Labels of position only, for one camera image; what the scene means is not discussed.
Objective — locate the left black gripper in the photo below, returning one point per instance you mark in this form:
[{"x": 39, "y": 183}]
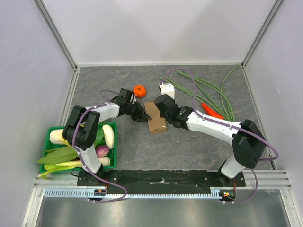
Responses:
[{"x": 140, "y": 115}]

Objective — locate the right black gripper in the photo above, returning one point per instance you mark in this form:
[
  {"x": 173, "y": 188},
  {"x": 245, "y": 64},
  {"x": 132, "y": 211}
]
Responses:
[{"x": 163, "y": 104}]

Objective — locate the brown cardboard express box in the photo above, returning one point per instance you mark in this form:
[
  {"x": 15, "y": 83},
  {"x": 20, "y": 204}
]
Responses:
[{"x": 157, "y": 124}]

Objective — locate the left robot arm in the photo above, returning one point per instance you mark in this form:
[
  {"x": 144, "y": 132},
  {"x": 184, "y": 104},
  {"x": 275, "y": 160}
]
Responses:
[{"x": 82, "y": 125}]

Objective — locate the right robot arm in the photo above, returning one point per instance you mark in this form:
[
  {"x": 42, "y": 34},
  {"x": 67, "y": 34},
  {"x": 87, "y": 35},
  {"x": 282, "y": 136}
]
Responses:
[{"x": 243, "y": 137}]

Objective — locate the small orange pumpkin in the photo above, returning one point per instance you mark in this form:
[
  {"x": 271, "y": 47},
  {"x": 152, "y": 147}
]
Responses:
[{"x": 139, "y": 91}]

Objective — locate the orange carrot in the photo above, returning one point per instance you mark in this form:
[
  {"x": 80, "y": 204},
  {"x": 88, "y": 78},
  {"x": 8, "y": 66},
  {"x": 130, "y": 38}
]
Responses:
[{"x": 211, "y": 112}]

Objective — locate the white eggplant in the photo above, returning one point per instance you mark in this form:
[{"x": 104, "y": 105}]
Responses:
[{"x": 108, "y": 135}]

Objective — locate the bunch of long green beans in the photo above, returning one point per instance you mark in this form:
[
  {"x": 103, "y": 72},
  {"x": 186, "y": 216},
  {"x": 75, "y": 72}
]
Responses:
[{"x": 224, "y": 109}]

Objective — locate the green plastic basket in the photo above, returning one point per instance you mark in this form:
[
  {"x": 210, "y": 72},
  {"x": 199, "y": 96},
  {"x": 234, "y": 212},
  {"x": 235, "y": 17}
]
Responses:
[{"x": 112, "y": 155}]

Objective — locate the purple onion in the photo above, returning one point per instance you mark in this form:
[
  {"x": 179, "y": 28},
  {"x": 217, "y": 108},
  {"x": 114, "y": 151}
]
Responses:
[{"x": 102, "y": 151}]

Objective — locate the white corn cob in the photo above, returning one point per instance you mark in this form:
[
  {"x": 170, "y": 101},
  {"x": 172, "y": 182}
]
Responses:
[{"x": 56, "y": 137}]

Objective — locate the green celery stalk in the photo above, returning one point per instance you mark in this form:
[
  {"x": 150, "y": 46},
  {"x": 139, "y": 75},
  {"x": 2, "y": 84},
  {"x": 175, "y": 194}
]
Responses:
[{"x": 52, "y": 168}]

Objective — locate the green leafy vegetable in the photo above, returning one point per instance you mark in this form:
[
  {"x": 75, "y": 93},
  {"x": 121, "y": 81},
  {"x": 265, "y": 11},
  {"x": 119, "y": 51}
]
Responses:
[{"x": 65, "y": 154}]

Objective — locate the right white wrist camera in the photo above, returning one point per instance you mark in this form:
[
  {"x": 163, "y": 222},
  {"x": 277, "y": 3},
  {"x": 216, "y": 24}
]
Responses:
[{"x": 167, "y": 88}]

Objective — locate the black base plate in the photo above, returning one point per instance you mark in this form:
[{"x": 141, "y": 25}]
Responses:
[{"x": 196, "y": 177}]

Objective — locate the grey slotted cable duct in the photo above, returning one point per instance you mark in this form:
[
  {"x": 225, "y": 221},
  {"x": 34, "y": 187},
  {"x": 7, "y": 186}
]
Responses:
[{"x": 101, "y": 193}]

